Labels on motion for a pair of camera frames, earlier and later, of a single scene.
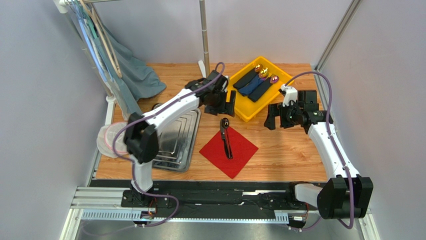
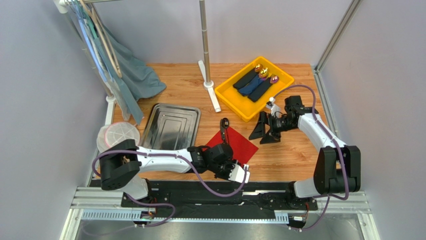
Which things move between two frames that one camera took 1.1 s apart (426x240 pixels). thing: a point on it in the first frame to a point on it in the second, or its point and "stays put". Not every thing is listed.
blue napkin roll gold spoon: [246, 90] stays put
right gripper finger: [270, 122] to [259, 130]
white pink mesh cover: [105, 137] stays put
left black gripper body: [217, 106] to [223, 171]
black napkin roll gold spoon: [240, 83] stays put
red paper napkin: [242, 150] stays put
